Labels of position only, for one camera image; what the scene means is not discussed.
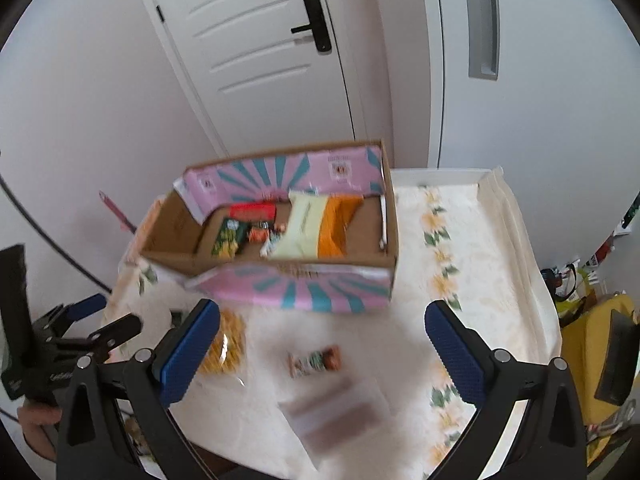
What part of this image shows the waffle cookie clear bag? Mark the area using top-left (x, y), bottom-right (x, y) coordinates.
top-left (198, 310), bottom-right (246, 375)

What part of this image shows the dark green flower snack pack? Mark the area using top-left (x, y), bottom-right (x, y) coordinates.
top-left (210, 217), bottom-right (250, 259)

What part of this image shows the translucent white brown packet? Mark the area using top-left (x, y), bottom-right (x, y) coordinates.
top-left (279, 378), bottom-right (392, 468)

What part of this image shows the yellow orange snack bag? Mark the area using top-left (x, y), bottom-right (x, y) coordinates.
top-left (266, 191), bottom-right (363, 259)

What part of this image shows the person's left hand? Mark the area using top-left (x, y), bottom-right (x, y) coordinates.
top-left (17, 402), bottom-right (62, 462)

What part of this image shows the pink rod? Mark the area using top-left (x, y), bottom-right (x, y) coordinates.
top-left (99, 191), bottom-right (137, 234)

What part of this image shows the yellow chair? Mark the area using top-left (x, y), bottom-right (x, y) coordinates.
top-left (561, 294), bottom-right (639, 466)

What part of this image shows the red snack pack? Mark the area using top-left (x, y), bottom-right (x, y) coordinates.
top-left (229, 203), bottom-right (277, 222)

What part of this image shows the pink lined cardboard box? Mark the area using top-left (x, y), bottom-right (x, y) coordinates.
top-left (138, 141), bottom-right (399, 314)

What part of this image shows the white door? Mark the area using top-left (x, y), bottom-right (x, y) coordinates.
top-left (143, 0), bottom-right (393, 157)

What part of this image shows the black cable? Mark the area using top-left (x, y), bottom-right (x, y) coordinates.
top-left (0, 173), bottom-right (114, 295)

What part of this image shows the grey wardrobe handle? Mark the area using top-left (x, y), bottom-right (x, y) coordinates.
top-left (466, 0), bottom-right (500, 80)

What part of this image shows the black door handle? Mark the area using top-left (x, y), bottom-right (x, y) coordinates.
top-left (291, 0), bottom-right (332, 54)

